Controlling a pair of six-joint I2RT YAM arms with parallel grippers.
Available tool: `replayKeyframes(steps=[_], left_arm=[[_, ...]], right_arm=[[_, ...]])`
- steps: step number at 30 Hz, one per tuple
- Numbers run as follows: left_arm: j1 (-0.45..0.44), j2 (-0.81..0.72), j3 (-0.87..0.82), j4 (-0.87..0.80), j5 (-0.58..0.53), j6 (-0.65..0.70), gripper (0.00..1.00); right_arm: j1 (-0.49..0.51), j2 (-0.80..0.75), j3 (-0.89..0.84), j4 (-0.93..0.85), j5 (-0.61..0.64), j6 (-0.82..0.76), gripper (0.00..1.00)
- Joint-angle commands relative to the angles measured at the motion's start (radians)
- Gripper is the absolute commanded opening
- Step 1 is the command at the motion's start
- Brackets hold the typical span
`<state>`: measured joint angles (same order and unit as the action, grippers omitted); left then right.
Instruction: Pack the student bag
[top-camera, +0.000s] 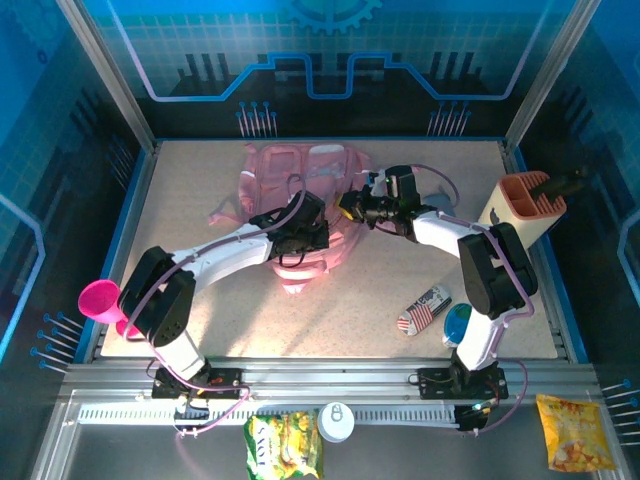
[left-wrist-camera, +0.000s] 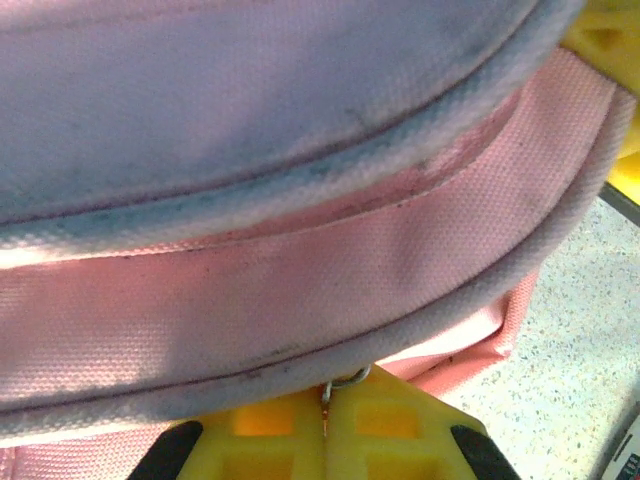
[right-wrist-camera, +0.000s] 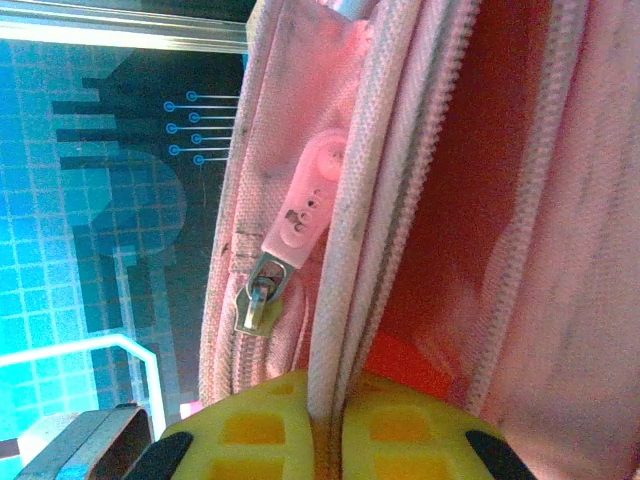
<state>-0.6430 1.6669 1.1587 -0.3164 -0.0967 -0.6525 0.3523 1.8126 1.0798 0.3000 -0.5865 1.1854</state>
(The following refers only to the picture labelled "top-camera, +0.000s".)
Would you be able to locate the light blue case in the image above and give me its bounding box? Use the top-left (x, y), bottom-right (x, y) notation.
top-left (421, 185), bottom-right (459, 217)

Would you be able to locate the pink student backpack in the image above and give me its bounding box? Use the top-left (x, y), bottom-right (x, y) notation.
top-left (207, 141), bottom-right (374, 297)

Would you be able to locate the green snack bag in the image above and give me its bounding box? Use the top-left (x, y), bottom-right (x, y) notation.
top-left (243, 410), bottom-right (325, 480)

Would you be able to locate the yellow snack bag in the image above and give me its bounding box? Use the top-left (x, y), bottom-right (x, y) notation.
top-left (535, 393), bottom-right (617, 473)

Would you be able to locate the flag print pencil case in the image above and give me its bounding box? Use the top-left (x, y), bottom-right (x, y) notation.
top-left (397, 284), bottom-right (453, 337)

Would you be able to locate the blue green globe pouch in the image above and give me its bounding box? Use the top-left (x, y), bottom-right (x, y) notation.
top-left (442, 303), bottom-right (474, 350)

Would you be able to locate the beige orange-top pen holder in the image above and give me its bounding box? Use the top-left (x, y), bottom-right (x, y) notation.
top-left (477, 170), bottom-right (568, 239)

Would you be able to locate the black tool in holder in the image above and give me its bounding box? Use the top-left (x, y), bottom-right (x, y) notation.
top-left (534, 167), bottom-right (587, 209)

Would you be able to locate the magenta plastic cup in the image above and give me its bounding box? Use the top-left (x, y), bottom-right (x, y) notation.
top-left (77, 279), bottom-right (134, 337)

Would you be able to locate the black controller board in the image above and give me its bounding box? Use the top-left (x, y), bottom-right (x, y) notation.
top-left (457, 403), bottom-right (491, 434)

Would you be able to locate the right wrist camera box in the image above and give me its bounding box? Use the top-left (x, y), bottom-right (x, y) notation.
top-left (368, 166), bottom-right (420, 200)

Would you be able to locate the aluminium rail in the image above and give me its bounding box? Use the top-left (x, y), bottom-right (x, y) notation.
top-left (59, 355), bottom-right (601, 401)

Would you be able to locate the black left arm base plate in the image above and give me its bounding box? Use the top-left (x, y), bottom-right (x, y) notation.
top-left (151, 368), bottom-right (250, 400)

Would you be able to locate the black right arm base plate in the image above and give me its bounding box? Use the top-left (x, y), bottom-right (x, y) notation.
top-left (417, 367), bottom-right (509, 401)

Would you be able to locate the white slotted cable duct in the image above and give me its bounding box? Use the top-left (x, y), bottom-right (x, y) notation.
top-left (78, 403), bottom-right (461, 427)

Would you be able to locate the aluminium frame post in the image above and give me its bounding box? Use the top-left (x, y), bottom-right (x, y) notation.
top-left (54, 0), bottom-right (162, 154)
top-left (502, 0), bottom-right (601, 151)

